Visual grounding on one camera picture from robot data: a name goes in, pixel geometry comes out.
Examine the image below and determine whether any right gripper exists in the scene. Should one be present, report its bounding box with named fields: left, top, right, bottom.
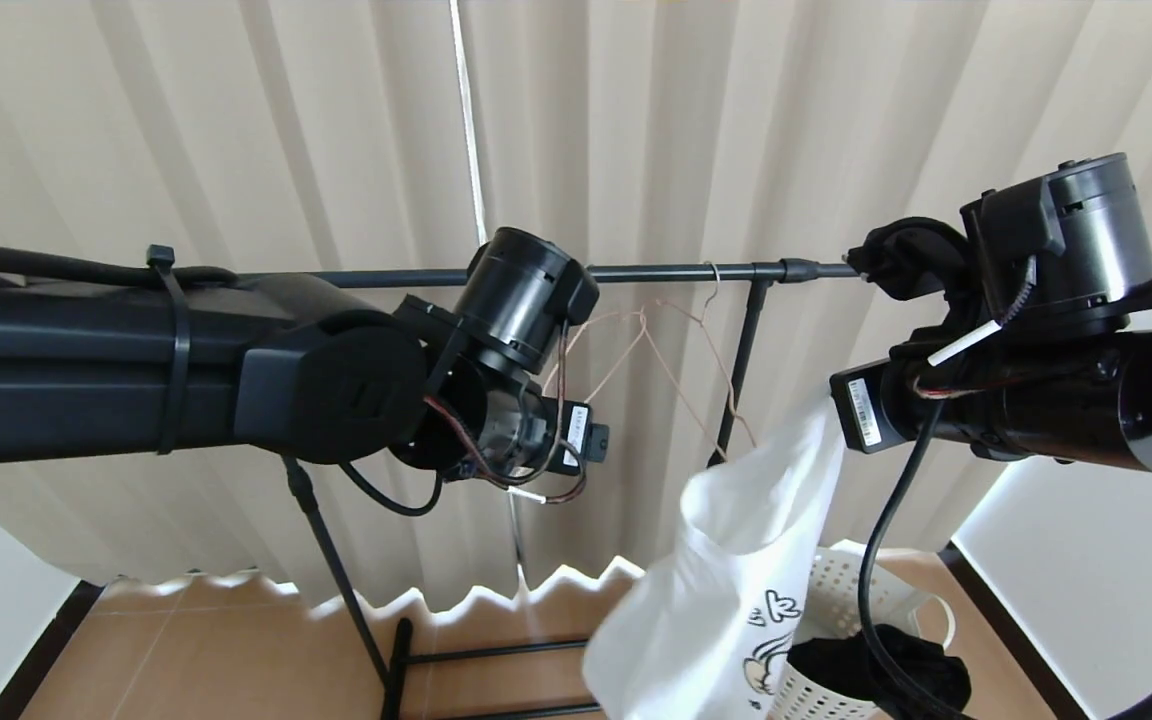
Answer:
left=829, top=328, right=1152, bottom=477

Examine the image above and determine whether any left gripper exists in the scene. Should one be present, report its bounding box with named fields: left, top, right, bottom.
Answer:
left=464, top=384, right=610, bottom=484

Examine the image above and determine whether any pink clothes hanger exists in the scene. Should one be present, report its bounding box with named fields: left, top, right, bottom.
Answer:
left=658, top=260, right=760, bottom=452
left=536, top=305, right=732, bottom=465

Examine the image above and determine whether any white printed t-shirt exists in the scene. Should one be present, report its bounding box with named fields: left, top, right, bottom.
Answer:
left=583, top=395, right=848, bottom=720

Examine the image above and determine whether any black clothes rack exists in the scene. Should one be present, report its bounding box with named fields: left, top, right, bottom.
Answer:
left=236, top=258, right=863, bottom=720

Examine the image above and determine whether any white laundry basket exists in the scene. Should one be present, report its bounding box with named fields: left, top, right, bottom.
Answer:
left=766, top=545, right=958, bottom=720

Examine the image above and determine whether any black garment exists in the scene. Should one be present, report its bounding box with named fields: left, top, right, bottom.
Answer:
left=786, top=624, right=973, bottom=717

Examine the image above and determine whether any white curtain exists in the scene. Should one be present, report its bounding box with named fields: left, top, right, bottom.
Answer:
left=0, top=0, right=1152, bottom=617

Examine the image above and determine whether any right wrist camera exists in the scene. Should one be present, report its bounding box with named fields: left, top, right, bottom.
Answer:
left=847, top=216, right=973, bottom=303

